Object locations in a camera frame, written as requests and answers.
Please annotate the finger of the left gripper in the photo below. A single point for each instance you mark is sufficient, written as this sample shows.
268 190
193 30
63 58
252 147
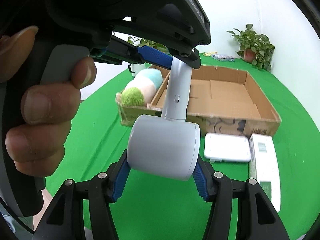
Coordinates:
119 50
187 53

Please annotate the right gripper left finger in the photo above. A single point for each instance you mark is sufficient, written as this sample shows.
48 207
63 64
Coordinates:
63 218

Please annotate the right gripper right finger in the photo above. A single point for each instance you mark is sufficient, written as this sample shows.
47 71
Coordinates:
257 217

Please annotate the white handheld fan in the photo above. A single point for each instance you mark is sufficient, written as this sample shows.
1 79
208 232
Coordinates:
167 145

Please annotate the person's left hand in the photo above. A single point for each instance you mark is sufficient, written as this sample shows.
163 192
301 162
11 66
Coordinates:
37 147

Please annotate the colourful packets behind box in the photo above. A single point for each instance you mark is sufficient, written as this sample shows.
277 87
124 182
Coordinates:
219 57

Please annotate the white enamel mug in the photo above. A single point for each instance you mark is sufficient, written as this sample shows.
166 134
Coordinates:
135 68

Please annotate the left potted green plant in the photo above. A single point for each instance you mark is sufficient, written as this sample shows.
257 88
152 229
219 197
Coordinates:
140 42

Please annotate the potted green plant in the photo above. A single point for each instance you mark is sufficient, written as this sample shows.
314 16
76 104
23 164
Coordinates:
140 42
254 48

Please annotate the colourful plush toy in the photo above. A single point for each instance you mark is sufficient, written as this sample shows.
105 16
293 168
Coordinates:
141 90

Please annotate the white green medicine box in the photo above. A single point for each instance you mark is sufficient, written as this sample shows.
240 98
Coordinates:
263 167

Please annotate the large brown cardboard box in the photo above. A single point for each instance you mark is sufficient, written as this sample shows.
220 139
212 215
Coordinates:
221 100

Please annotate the right potted green plant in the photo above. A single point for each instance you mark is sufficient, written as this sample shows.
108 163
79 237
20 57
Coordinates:
254 48

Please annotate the flat white plastic case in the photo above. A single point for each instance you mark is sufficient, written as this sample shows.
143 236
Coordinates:
228 148

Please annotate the green table cloth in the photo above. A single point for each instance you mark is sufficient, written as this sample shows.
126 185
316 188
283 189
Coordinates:
152 207

